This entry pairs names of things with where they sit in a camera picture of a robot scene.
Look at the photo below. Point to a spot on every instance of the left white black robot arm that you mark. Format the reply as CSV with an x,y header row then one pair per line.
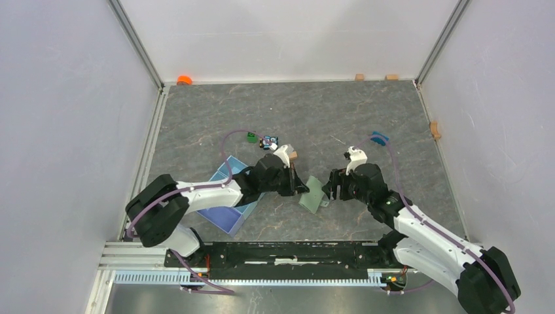
x,y
156,213

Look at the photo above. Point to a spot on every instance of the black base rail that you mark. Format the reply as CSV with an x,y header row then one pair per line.
x,y
292,260

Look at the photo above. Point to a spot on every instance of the black blue owl toy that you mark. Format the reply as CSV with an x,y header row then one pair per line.
x,y
268,143

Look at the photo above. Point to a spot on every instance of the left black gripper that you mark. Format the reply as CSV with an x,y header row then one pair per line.
x,y
295,185

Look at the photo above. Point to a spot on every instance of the orange round cap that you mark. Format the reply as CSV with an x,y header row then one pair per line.
x,y
183,80

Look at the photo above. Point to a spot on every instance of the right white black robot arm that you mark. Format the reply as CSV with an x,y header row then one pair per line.
x,y
481,279

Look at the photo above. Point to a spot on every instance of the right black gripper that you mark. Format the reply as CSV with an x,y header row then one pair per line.
x,y
337,179

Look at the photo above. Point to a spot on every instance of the aluminium frame rail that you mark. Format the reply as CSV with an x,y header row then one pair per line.
x,y
184,278

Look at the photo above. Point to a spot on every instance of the blue three-compartment organizer tray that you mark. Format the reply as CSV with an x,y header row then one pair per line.
x,y
229,219

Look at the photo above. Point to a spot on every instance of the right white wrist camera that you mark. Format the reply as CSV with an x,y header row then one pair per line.
x,y
355,158

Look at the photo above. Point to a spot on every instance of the curved wooden piece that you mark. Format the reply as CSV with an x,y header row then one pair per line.
x,y
434,129

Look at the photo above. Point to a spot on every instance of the blue toy brick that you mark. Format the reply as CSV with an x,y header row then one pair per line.
x,y
379,138

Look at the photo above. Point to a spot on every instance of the green toy cube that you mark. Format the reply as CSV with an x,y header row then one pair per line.
x,y
251,137

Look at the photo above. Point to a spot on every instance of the green card holder wallet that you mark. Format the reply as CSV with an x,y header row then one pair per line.
x,y
315,198

